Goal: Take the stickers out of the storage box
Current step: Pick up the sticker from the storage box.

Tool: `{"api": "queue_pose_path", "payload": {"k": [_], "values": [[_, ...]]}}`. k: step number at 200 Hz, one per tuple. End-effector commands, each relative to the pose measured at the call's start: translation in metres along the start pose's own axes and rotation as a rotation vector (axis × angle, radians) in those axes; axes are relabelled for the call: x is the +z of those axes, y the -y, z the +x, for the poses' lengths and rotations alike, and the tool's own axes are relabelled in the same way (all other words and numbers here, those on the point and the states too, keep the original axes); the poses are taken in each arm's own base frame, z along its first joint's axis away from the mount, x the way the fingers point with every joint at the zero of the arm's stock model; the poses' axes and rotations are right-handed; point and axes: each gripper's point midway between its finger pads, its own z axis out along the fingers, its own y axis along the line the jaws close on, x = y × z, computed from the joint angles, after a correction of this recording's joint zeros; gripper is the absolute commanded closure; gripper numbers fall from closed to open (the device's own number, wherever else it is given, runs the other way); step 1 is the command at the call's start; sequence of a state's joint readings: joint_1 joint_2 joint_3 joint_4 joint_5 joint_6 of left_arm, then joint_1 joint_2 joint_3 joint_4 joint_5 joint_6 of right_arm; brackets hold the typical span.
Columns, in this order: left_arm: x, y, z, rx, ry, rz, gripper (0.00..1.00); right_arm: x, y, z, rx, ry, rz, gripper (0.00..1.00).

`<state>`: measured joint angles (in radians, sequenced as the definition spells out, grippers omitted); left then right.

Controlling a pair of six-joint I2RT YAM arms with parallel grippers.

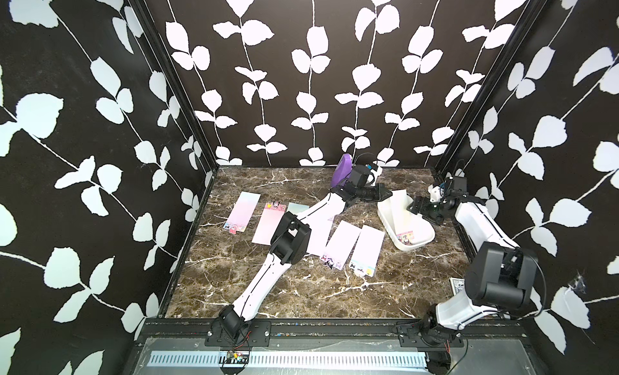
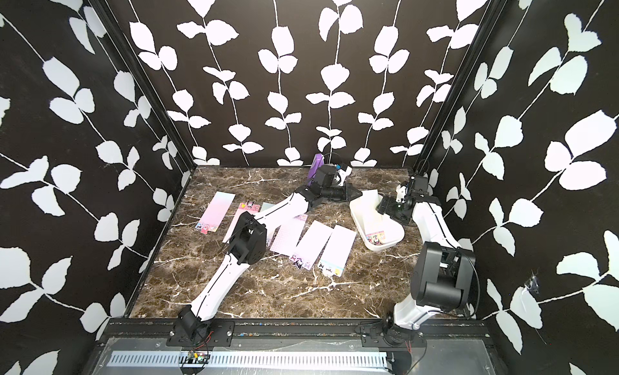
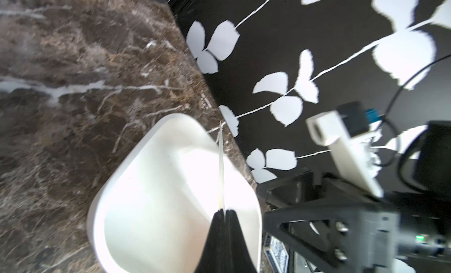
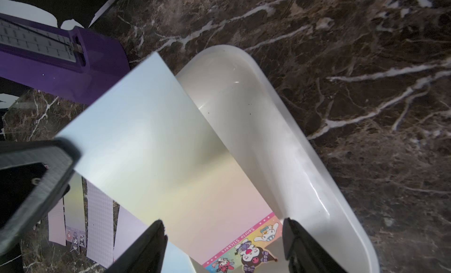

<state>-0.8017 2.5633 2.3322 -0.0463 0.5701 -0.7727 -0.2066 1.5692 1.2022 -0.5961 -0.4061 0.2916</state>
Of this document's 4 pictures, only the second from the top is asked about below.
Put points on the small electronics board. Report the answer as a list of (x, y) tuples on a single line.
[(195, 358)]

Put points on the plain lilac sticker sheet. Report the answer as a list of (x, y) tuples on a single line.
[(311, 245)]

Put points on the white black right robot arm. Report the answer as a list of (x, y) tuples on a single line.
[(442, 277)]

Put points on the cream pink sticker sheet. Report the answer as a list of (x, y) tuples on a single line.
[(376, 238)]

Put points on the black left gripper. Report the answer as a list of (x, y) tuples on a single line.
[(346, 189)]

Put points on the white perforated cable duct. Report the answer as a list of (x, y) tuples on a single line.
[(255, 359)]

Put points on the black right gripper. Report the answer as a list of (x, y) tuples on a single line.
[(388, 206)]

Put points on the white rainbow sticker sheet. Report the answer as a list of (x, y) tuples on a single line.
[(336, 253)]

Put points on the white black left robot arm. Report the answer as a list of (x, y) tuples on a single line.
[(247, 245)]

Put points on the purple plastic object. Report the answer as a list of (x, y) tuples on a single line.
[(317, 162)]

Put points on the white plastic storage box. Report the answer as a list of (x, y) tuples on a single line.
[(367, 220)]

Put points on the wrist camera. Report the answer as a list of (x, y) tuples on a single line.
[(412, 190), (332, 175)]

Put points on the lilac checked sticker sheet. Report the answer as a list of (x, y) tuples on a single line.
[(288, 235)]

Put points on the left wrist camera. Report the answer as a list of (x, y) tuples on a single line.
[(332, 175)]

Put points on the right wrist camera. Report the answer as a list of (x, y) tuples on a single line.
[(412, 190)]

